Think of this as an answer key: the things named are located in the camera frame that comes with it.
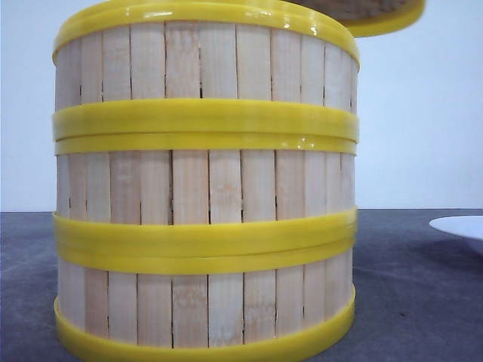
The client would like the bamboo steamer basket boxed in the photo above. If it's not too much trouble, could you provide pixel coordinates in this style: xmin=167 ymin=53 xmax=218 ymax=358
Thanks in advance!
xmin=55 ymin=250 xmax=355 ymax=361
xmin=54 ymin=149 xmax=357 ymax=272

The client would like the bamboo steamer basket single bun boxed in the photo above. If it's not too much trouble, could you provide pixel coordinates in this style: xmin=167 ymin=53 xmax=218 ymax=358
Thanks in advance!
xmin=52 ymin=1 xmax=359 ymax=154

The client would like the woven bamboo steamer lid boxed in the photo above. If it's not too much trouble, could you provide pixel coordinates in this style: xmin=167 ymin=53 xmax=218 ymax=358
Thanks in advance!
xmin=293 ymin=0 xmax=426 ymax=38

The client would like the white plate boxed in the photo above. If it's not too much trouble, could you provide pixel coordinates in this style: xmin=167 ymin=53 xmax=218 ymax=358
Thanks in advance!
xmin=429 ymin=215 xmax=483 ymax=255

